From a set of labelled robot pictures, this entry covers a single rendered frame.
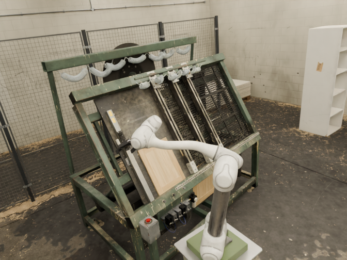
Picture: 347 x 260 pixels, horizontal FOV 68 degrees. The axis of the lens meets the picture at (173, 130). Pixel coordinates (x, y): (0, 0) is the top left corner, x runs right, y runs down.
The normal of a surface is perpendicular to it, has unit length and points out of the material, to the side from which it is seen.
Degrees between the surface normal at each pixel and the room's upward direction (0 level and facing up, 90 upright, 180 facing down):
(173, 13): 90
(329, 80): 90
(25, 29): 90
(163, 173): 60
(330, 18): 90
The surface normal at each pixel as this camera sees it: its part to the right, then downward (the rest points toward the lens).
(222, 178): -0.26, 0.29
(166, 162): 0.55, -0.27
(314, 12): -0.81, 0.30
